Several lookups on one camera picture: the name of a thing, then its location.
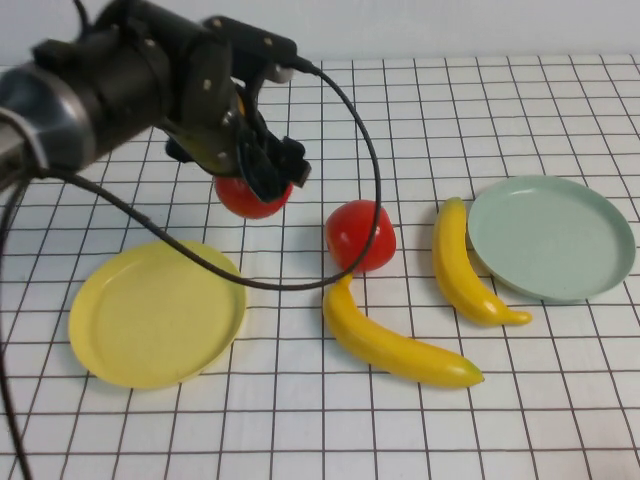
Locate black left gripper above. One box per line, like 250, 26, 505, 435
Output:
162, 37, 311, 202

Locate red apple with dark stem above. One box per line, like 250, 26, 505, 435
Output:
214, 173, 294, 220

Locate red apple without stem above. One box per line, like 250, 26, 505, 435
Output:
325, 199, 398, 274

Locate long yellow banana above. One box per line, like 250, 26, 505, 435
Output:
322, 273, 485, 390

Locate yellow round plastic plate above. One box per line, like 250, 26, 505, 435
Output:
68, 240, 248, 391

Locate pale green round plate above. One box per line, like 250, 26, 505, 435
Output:
466, 174, 636, 305

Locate white grid-pattern tablecloth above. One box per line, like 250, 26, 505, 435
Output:
0, 57, 640, 480

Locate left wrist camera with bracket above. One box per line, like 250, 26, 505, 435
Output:
202, 16, 300, 85

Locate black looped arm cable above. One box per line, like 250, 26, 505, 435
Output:
73, 0, 96, 29

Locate thin black hanging cable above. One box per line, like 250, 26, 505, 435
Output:
0, 182, 34, 480

